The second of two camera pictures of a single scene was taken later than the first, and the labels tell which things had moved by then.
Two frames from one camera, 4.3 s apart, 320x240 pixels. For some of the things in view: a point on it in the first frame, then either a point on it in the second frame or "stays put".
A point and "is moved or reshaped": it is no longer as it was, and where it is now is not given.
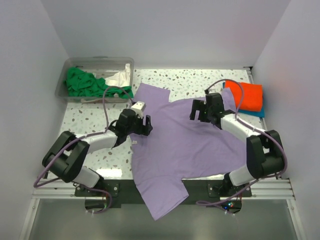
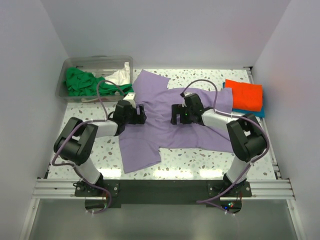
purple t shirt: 178,147 is moved or reshaped
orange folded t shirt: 247,96 stays put
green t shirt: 79,82 stays put
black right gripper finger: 199,105 -> 177,109
